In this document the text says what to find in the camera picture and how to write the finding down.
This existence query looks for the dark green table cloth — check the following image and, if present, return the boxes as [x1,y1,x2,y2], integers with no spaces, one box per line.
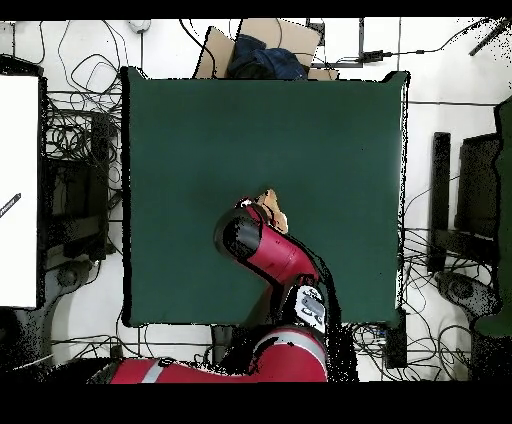
[121,66,411,328]

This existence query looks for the brown cardboard box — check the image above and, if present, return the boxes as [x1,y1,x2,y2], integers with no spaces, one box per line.
[192,17,340,81]

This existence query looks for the black power adapter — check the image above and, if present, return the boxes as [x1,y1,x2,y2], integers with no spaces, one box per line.
[361,49,394,64]

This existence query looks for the white panel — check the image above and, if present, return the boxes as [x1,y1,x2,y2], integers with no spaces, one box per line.
[0,74,40,309]

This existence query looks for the black box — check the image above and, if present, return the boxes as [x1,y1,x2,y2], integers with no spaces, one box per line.
[383,309,408,370]

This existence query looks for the spare dark green cloth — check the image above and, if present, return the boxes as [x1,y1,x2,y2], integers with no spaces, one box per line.
[473,94,512,338]

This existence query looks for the orange terry towel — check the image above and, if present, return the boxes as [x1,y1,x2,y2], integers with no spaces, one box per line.
[255,188,290,236]

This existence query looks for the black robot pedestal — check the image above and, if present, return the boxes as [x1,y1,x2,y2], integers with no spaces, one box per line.
[210,324,257,363]

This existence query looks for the blue jeans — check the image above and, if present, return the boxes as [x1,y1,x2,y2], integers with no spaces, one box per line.
[226,33,310,80]

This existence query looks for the black stand base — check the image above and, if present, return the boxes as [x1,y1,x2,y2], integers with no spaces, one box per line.
[43,258,97,317]
[433,269,503,321]

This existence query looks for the small dark strip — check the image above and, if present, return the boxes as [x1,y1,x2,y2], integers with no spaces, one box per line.
[0,192,22,219]

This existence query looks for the tangled black cables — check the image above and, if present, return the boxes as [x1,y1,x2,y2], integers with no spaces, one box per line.
[351,175,499,381]
[38,19,129,161]
[51,319,213,363]

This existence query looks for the thin black adapter cable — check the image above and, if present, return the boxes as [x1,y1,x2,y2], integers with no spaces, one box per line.
[391,18,489,56]

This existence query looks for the black upright post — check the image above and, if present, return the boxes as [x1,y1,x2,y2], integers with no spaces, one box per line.
[426,131,453,274]

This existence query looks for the black tripod leg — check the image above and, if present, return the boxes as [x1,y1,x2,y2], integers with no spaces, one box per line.
[467,17,512,57]

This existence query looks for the thin black metal frame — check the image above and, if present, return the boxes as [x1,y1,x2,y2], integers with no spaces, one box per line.
[305,17,366,69]

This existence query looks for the black equipment rack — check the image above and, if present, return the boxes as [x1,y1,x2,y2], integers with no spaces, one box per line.
[41,112,113,261]

